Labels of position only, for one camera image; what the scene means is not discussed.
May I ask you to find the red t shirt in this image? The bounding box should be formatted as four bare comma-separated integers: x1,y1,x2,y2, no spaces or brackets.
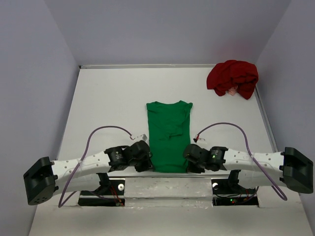
206,60,259,100

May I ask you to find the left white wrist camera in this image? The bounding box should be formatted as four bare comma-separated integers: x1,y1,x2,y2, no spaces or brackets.
129,134,148,142

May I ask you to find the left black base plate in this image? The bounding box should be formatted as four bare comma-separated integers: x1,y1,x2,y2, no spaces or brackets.
78,178,126,207

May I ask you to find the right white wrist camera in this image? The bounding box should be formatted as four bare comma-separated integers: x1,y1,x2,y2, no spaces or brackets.
193,134,207,145

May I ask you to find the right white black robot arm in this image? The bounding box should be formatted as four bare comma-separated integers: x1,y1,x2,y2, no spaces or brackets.
183,144,314,194

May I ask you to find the green t shirt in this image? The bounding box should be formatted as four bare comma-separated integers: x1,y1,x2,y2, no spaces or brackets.
146,100,193,174

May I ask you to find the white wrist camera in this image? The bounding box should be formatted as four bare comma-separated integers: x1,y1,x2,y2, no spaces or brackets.
129,134,148,142
193,134,207,145

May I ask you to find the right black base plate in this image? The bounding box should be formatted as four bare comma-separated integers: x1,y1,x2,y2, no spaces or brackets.
211,178,259,207

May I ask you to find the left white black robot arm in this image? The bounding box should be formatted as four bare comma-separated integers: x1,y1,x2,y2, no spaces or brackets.
23,140,152,206

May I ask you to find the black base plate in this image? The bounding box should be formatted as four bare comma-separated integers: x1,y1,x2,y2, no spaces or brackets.
211,178,259,207
78,178,126,207

